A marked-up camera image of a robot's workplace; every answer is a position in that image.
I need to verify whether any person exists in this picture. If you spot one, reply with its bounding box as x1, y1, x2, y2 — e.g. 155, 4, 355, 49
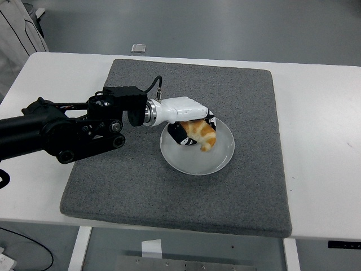
0, 0, 49, 99

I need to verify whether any white table leg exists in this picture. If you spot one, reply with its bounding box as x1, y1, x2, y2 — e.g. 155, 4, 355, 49
283, 238, 301, 271
67, 225, 93, 271

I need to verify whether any black floor cable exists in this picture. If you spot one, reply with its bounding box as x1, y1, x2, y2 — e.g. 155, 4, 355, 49
0, 226, 54, 271

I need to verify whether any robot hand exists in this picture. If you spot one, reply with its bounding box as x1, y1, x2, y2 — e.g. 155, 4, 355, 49
155, 96, 218, 147

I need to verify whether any grey round plate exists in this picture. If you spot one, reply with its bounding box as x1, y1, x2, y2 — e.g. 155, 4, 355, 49
160, 114, 235, 176

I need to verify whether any croissant bread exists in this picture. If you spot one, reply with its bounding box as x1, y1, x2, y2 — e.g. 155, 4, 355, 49
180, 118, 217, 152

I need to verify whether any black table control panel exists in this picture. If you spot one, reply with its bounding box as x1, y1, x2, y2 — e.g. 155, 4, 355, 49
327, 241, 361, 250

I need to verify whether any white power strip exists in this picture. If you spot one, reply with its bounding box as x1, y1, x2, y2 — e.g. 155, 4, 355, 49
0, 247, 17, 271

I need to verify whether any grey speckled mat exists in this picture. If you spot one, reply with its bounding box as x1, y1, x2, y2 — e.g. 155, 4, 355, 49
59, 58, 293, 238

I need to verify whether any grey metal plate with screws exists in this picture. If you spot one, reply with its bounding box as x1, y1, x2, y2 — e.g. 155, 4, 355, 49
116, 255, 257, 271

